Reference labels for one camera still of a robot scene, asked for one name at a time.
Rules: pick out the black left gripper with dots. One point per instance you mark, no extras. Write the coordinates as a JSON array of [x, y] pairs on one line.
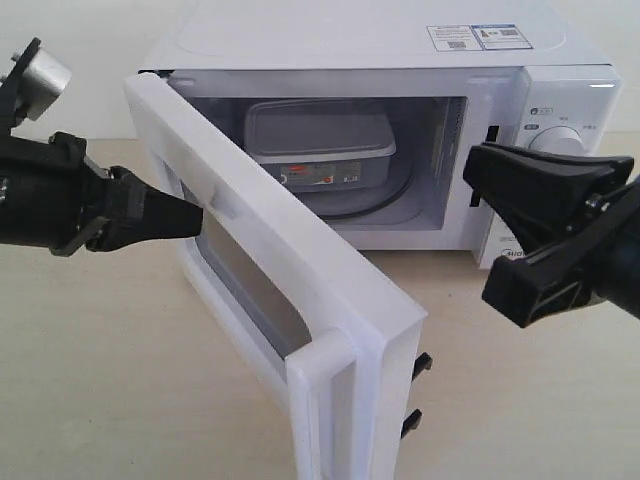
[[51, 191]]

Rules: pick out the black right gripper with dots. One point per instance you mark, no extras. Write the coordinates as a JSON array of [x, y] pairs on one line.
[[543, 197]]

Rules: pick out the white plastic lidded container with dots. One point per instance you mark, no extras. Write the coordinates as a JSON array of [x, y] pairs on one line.
[[315, 145]]

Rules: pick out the white microwave door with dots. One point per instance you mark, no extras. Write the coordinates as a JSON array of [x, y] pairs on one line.
[[345, 391]]

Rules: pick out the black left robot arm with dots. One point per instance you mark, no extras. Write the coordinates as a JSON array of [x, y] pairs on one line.
[[109, 209]]

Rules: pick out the white microwave oven body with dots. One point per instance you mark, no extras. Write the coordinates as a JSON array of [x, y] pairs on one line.
[[223, 57]]

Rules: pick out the upper white power knob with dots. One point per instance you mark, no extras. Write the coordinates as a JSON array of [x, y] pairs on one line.
[[560, 140]]

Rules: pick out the glass turntable plate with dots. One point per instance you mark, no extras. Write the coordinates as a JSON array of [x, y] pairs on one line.
[[350, 204]]

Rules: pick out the blue bordered label sticker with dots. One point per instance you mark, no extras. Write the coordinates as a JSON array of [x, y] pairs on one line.
[[500, 37]]

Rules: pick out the white label sticker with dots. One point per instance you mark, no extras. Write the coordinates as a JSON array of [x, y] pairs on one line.
[[453, 38]]

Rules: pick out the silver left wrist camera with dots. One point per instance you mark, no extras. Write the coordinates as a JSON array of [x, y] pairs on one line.
[[41, 80]]

